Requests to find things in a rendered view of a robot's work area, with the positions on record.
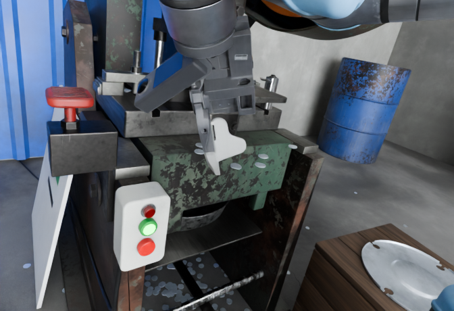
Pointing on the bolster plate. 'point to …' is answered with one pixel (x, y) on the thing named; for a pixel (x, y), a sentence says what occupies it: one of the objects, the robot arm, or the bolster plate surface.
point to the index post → (270, 90)
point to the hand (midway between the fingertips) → (211, 136)
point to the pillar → (158, 53)
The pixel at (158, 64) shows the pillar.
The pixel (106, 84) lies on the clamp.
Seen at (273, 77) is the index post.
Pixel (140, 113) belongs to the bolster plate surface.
